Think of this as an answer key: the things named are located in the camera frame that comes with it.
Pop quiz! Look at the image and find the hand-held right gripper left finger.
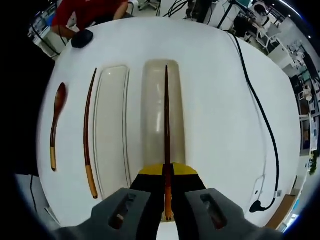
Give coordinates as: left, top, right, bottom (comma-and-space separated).
53, 163, 166, 240

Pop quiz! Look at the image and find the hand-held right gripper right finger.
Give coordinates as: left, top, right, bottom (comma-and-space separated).
171, 162, 283, 240

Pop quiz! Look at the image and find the dark wooden chopstick utensil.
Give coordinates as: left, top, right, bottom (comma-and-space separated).
163, 65, 174, 221
83, 67, 99, 200

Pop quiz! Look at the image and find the beige cutlery case base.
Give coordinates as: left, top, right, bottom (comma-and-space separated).
140, 59, 187, 171

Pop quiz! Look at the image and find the beige cutlery case lid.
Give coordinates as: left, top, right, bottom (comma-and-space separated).
93, 65, 132, 198

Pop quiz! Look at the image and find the dark wooden spoon utensil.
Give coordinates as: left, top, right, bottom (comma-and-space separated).
49, 82, 68, 173

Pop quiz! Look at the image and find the white chair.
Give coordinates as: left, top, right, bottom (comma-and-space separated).
259, 23, 285, 48

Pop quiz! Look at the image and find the black rounded object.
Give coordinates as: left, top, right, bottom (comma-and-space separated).
71, 29, 95, 49

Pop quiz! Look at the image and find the black table cable with plug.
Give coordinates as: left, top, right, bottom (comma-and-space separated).
224, 31, 280, 214

